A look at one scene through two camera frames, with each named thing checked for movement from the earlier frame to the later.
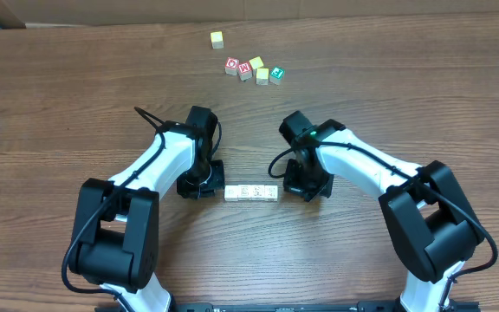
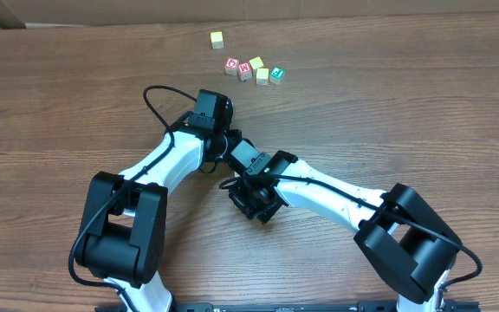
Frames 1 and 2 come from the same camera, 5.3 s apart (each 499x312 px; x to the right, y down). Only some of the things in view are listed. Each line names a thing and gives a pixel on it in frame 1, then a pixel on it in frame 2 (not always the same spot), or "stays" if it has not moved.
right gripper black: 293,184 to 267,210
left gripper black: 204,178 to 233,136
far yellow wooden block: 217,39 stays
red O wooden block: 230,66 stays
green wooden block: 276,75 stays
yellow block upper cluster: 256,62 stays
